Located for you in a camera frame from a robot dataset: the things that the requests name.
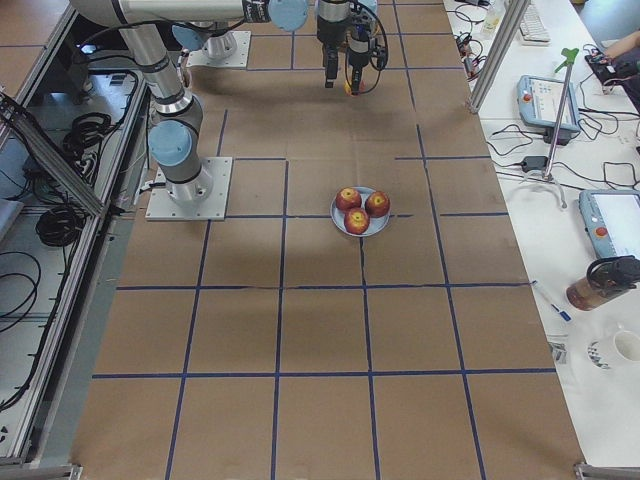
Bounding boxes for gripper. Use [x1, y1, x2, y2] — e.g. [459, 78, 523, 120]
[322, 29, 370, 92]
[315, 0, 348, 47]

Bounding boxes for red yellow apple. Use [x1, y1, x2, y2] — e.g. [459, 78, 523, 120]
[344, 81, 360, 96]

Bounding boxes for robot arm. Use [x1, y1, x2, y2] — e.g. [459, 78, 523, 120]
[172, 1, 389, 96]
[71, 1, 309, 205]

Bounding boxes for red apple on plate far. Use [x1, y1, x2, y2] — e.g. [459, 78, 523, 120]
[335, 187, 362, 212]

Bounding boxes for red apple on plate side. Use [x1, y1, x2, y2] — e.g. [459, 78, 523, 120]
[364, 191, 391, 218]

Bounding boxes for red apple on plate near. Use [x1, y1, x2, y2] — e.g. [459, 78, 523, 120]
[343, 208, 370, 235]

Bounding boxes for light blue plate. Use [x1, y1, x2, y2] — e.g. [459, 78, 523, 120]
[330, 186, 391, 238]

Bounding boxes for clear plastic bottle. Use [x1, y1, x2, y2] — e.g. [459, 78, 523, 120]
[480, 0, 504, 39]

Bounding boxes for white keyboard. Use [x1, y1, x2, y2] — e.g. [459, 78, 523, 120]
[519, 2, 551, 46]

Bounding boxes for teach pendant far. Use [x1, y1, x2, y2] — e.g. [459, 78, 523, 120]
[516, 75, 580, 133]

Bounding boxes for teach pendant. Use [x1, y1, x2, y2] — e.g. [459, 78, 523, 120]
[578, 190, 640, 259]
[516, 75, 580, 133]

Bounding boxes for black power adapter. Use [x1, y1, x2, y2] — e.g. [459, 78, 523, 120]
[520, 155, 548, 172]

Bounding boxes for metal stand with green clip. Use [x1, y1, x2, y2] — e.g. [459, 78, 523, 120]
[542, 48, 579, 182]

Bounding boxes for teach pendant near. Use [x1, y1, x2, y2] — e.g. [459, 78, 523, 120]
[578, 190, 640, 259]

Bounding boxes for white blue pen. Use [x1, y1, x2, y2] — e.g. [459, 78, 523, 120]
[531, 280, 572, 322]

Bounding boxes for dark drink bottle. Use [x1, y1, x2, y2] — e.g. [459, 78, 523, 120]
[566, 255, 639, 311]

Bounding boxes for white mug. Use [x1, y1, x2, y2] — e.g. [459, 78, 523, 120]
[587, 330, 639, 370]

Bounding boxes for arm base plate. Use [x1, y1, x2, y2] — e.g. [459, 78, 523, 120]
[186, 30, 251, 69]
[145, 157, 233, 221]

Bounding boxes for aluminium frame post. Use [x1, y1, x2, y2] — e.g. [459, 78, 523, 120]
[467, 0, 530, 114]

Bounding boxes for aluminium side frame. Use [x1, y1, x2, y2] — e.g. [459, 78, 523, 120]
[1, 1, 145, 468]

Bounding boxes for coiled black cables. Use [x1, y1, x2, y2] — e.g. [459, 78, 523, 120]
[35, 205, 89, 249]

